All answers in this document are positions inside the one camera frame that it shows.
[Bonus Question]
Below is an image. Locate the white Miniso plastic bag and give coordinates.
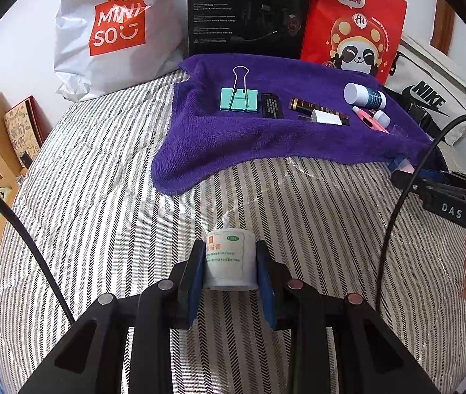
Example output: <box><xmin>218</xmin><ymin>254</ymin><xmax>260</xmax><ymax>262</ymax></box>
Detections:
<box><xmin>54</xmin><ymin>0</ymin><xmax>184</xmax><ymax>101</ymax></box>

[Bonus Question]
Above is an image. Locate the pink earbud case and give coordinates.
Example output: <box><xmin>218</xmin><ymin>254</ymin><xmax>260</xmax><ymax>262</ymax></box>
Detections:
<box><xmin>388</xmin><ymin>157</ymin><xmax>414</xmax><ymax>173</ymax></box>

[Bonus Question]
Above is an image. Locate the clear plastic cup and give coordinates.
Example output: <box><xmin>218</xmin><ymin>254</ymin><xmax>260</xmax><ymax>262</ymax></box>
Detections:
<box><xmin>388</xmin><ymin>124</ymin><xmax>408</xmax><ymax>141</ymax></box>

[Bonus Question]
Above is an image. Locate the striped bed cover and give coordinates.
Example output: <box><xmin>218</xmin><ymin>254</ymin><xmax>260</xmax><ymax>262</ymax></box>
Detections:
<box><xmin>13</xmin><ymin>72</ymin><xmax>466</xmax><ymax>393</ymax></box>

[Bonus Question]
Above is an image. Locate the black gold cosmetic tube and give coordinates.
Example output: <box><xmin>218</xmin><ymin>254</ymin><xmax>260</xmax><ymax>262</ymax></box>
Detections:
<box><xmin>289</xmin><ymin>98</ymin><xmax>350</xmax><ymax>125</ymax></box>

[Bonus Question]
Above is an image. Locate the red panda paper bag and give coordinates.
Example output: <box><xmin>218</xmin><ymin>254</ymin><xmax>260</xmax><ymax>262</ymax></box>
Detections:
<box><xmin>300</xmin><ymin>0</ymin><xmax>408</xmax><ymax>84</ymax></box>

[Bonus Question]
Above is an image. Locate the purple towel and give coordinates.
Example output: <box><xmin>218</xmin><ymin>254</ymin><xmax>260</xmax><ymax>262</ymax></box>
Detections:
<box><xmin>151</xmin><ymin>54</ymin><xmax>431</xmax><ymax>196</ymax></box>

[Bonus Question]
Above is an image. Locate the white charger plug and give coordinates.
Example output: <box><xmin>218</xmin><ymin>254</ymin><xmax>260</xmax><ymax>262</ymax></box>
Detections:
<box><xmin>299</xmin><ymin>109</ymin><xmax>343</xmax><ymax>125</ymax></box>

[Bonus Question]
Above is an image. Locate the black rectangular battery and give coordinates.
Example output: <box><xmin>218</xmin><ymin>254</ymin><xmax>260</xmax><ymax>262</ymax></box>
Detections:
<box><xmin>261</xmin><ymin>93</ymin><xmax>284</xmax><ymax>119</ymax></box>

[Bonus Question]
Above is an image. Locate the pink small tube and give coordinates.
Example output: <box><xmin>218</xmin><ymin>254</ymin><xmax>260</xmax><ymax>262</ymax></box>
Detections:
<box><xmin>352</xmin><ymin>106</ymin><xmax>388</xmax><ymax>133</ymax></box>

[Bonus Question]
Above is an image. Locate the white Nike waist bag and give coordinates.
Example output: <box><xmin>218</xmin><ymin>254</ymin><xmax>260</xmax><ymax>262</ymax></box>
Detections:
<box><xmin>385</xmin><ymin>35</ymin><xmax>466</xmax><ymax>137</ymax></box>

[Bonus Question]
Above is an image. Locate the teal binder clip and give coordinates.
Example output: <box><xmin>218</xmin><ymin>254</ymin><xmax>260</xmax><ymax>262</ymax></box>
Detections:
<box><xmin>220</xmin><ymin>65</ymin><xmax>258</xmax><ymax>113</ymax></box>

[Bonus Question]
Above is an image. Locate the black Hecate product box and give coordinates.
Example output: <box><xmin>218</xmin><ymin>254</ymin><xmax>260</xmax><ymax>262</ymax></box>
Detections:
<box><xmin>188</xmin><ymin>0</ymin><xmax>309</xmax><ymax>59</ymax></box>

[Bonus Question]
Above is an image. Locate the white tape roll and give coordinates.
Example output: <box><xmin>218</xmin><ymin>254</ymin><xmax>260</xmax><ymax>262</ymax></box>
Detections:
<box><xmin>204</xmin><ymin>229</ymin><xmax>258</xmax><ymax>291</ymax></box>

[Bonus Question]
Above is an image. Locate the white blue bottle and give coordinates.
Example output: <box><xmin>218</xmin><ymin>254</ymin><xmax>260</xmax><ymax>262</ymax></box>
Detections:
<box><xmin>343</xmin><ymin>83</ymin><xmax>386</xmax><ymax>110</ymax></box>

